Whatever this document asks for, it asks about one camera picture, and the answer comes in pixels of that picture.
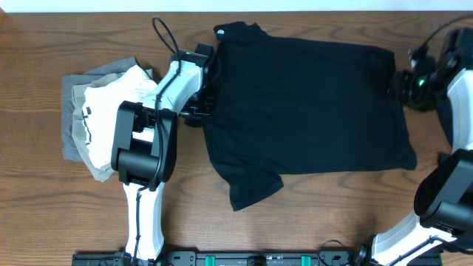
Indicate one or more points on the dark clothes pile right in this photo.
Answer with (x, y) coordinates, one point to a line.
(445, 115)

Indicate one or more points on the beige folded shirt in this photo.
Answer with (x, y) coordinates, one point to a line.
(78, 129)

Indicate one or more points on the grey folded shirt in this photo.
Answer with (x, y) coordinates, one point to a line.
(69, 149)

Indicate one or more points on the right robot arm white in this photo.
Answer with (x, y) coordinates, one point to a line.
(442, 214)

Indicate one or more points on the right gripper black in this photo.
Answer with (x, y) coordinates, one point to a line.
(399, 86)

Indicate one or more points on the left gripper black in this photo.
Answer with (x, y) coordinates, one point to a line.
(206, 112)

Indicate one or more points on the black polo shirt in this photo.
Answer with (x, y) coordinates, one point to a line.
(296, 106)

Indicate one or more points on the white folded shirt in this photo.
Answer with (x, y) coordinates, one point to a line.
(101, 108)

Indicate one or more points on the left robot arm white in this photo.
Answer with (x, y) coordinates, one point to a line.
(144, 151)

